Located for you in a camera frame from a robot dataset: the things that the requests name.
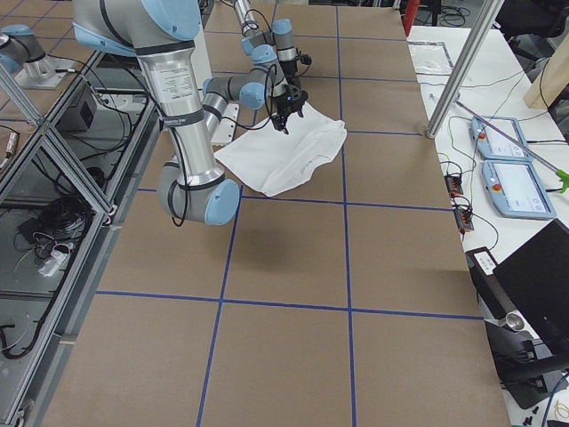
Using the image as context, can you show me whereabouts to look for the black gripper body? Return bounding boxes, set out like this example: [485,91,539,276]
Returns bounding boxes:
[271,87,309,125]
[278,51,311,89]

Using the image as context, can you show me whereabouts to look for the white long-sleeve printed shirt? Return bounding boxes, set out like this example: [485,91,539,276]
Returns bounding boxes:
[214,103,347,197]

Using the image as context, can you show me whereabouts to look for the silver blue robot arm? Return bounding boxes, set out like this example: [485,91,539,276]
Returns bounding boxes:
[72,1,311,226]
[230,0,312,88]

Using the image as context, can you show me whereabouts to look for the red cylinder object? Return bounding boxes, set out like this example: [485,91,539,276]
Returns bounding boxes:
[402,0,421,36]

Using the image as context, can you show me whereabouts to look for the clear plastic bag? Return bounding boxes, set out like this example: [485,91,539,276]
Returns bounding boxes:
[408,41,454,76]

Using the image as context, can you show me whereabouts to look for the upper blue teach pendant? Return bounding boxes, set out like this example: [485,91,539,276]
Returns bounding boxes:
[470,117,532,163]

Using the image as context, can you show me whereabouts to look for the blue teach pendant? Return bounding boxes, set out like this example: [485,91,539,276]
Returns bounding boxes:
[482,160,557,220]
[470,117,532,163]

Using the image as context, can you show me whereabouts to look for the lower blue teach pendant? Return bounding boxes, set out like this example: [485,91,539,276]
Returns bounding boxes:
[482,160,557,220]

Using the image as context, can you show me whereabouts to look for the reacher grabber stick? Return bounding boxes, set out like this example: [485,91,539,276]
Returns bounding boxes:
[453,98,568,193]

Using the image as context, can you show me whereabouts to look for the black laptop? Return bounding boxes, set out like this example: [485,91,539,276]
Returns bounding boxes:
[493,219,568,354]

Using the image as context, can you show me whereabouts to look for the aluminium frame post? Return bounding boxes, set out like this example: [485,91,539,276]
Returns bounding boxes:
[425,0,504,139]

